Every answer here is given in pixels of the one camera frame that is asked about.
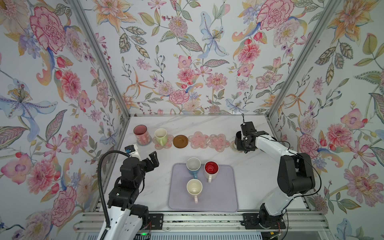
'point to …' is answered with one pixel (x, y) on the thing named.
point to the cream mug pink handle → (194, 187)
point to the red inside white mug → (211, 170)
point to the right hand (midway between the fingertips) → (241, 146)
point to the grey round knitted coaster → (146, 144)
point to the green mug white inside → (161, 136)
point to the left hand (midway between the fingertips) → (151, 155)
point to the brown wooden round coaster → (180, 141)
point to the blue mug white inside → (193, 164)
